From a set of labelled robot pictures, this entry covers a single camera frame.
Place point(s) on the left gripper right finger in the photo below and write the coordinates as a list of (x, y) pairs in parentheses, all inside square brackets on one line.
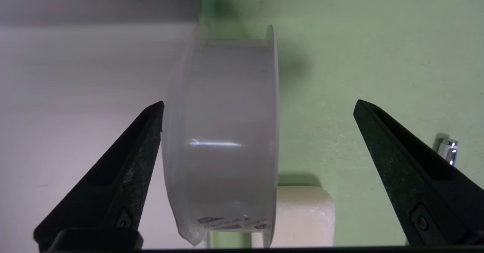
[(427, 200)]

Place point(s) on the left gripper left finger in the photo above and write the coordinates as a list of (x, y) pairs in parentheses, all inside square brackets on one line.
[(113, 192)]

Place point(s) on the white pen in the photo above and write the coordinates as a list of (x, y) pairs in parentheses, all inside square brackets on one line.
[(450, 151)]

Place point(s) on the white sponge block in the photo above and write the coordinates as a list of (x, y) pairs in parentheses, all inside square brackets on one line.
[(306, 219)]

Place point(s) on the white tape roll in case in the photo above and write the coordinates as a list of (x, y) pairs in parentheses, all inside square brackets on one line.
[(227, 132)]

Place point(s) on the light green plastic tray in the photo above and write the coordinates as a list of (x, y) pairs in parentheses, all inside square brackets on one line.
[(359, 56)]

